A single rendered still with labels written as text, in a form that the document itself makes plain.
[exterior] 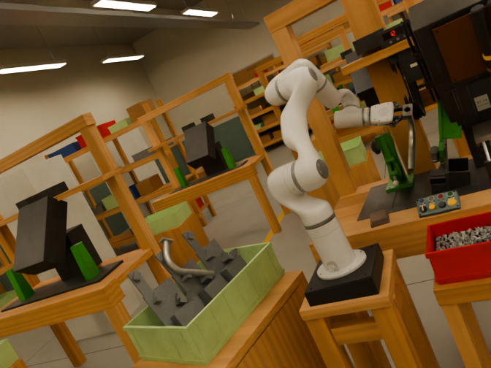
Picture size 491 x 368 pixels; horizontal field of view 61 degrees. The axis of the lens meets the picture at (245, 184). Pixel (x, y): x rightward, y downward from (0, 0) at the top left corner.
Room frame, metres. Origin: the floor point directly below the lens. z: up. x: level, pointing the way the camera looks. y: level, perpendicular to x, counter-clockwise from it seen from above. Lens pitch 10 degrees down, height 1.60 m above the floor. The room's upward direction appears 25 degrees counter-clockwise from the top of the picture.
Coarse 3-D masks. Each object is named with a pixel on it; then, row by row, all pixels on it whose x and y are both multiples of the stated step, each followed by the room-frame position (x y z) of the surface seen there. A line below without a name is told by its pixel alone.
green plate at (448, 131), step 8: (440, 104) 1.63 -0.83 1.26; (440, 112) 1.64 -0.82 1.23; (440, 120) 1.64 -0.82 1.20; (448, 120) 1.64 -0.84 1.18; (440, 128) 1.65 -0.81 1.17; (448, 128) 1.64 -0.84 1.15; (456, 128) 1.63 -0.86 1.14; (440, 136) 1.65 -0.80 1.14; (448, 136) 1.65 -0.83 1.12; (456, 136) 1.64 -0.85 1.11
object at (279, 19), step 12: (300, 0) 2.19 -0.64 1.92; (312, 0) 2.16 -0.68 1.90; (324, 0) 2.13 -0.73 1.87; (336, 0) 2.18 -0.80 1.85; (276, 12) 2.26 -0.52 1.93; (288, 12) 2.23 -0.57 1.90; (300, 12) 2.20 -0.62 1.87; (312, 12) 2.22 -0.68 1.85; (276, 24) 2.27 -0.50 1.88; (288, 24) 2.25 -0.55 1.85
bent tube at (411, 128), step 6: (408, 108) 1.81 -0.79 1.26; (408, 114) 1.78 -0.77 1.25; (408, 120) 1.84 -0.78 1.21; (408, 126) 1.87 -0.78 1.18; (414, 126) 1.86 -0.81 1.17; (408, 132) 1.87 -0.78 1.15; (414, 132) 1.86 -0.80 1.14; (408, 138) 1.87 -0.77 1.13; (414, 138) 1.85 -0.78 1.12; (408, 144) 1.85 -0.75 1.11; (414, 144) 1.84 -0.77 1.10; (408, 150) 1.83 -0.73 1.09; (414, 150) 1.82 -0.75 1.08; (408, 156) 1.81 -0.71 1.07; (414, 156) 1.80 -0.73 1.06; (408, 162) 1.79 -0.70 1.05; (414, 162) 1.78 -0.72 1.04; (408, 168) 1.78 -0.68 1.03; (414, 168) 1.77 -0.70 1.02
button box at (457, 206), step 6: (456, 192) 1.51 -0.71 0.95; (426, 198) 1.57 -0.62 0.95; (438, 198) 1.53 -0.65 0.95; (444, 198) 1.52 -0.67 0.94; (450, 198) 1.50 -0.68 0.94; (456, 198) 1.49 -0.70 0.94; (420, 204) 1.56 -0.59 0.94; (426, 204) 1.55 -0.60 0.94; (456, 204) 1.47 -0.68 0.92; (426, 210) 1.53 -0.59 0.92; (432, 210) 1.52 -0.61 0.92; (438, 210) 1.50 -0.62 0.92; (444, 210) 1.49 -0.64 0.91; (450, 210) 1.48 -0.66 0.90; (420, 216) 1.53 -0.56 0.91; (426, 216) 1.53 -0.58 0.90
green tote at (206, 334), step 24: (264, 264) 1.79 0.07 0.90; (240, 288) 1.64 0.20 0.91; (264, 288) 1.74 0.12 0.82; (144, 312) 1.75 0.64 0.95; (216, 312) 1.52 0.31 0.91; (240, 312) 1.60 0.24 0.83; (144, 336) 1.59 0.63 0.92; (168, 336) 1.48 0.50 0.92; (192, 336) 1.41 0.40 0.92; (216, 336) 1.48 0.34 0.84; (168, 360) 1.54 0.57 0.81; (192, 360) 1.44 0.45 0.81
